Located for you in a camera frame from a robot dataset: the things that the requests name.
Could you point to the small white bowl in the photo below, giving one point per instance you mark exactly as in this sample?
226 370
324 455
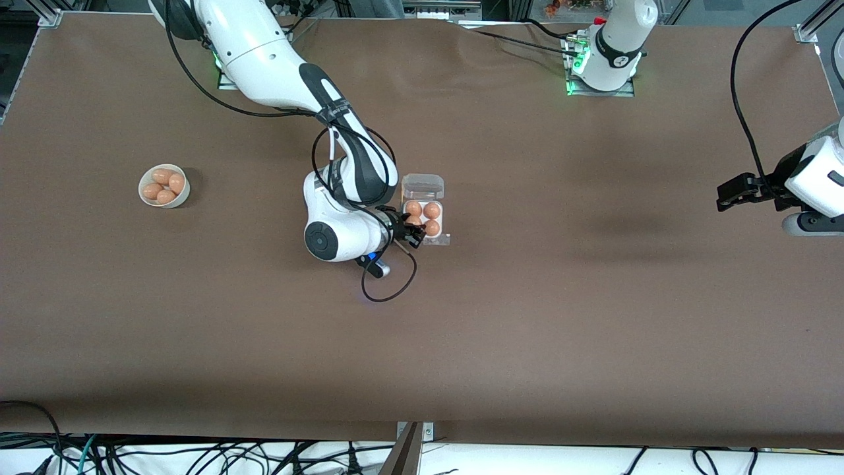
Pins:
179 200

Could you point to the metal frame rack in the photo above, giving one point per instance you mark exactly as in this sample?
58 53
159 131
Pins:
455 8

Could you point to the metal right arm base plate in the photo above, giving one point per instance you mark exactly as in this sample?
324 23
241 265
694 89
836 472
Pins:
224 84

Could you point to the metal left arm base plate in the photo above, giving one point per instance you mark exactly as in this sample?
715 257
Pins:
623 91

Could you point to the dark camera mount pole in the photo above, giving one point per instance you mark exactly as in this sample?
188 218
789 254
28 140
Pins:
403 458

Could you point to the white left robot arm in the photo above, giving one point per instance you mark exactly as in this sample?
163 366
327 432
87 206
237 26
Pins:
616 46

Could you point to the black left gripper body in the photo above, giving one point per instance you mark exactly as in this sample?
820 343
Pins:
773 181

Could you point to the aluminium corner profile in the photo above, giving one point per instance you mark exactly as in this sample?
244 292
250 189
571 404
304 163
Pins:
49 16
814 26

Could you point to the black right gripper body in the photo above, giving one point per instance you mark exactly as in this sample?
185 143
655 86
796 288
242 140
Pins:
399 227

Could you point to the brown egg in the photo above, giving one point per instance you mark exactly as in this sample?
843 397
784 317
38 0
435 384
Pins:
432 228
413 208
414 221
162 175
165 196
152 190
177 183
432 210

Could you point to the brown table cover sheet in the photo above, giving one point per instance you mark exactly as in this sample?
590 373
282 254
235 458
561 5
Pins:
422 363

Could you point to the small metal bracket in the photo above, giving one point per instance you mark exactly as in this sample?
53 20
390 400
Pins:
428 432

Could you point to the aluminium table edge frame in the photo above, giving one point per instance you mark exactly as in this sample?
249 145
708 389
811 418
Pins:
834 79

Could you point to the clear plastic egg carton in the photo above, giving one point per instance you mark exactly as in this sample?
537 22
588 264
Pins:
422 185

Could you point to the person legs in jeans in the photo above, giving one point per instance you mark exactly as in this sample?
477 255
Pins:
379 8

